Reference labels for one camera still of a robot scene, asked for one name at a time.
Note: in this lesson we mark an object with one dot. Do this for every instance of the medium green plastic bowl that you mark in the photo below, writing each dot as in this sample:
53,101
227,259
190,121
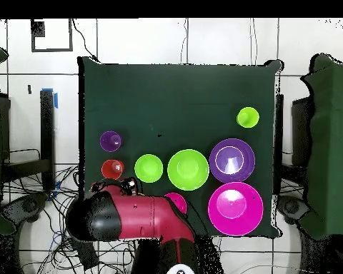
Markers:
188,169

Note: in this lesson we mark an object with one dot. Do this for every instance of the small green plastic bowl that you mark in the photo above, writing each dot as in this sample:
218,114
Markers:
148,168

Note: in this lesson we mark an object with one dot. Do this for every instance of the purple plastic bowl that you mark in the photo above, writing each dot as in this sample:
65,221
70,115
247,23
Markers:
232,174

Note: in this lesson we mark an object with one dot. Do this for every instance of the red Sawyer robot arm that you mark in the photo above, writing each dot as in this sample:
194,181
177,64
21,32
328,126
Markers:
148,217

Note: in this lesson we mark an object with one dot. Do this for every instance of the small crimson plastic bowl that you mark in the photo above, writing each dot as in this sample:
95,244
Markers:
178,201

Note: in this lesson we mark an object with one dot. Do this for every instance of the dark green tablecloth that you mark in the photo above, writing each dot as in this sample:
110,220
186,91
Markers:
160,100

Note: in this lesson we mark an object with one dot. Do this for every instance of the purple plastic cup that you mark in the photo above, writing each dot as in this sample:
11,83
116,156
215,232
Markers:
108,141

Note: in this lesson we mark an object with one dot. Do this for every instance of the orange plastic cup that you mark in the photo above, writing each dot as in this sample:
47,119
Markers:
110,171

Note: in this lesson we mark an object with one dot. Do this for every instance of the lime green plastic cup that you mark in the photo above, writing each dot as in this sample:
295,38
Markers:
247,117

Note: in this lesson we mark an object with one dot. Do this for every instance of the large pink plastic bowl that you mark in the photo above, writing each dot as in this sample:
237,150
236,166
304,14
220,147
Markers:
235,219

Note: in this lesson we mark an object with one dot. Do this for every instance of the black metal stand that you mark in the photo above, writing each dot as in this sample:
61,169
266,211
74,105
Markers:
47,137

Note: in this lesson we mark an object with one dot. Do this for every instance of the black office chair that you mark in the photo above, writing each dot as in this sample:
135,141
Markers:
25,205
291,207

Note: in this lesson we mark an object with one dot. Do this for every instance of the black power strip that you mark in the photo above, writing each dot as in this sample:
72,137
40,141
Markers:
85,255

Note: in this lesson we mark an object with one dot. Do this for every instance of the black square frame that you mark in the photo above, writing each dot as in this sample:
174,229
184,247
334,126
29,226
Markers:
70,37

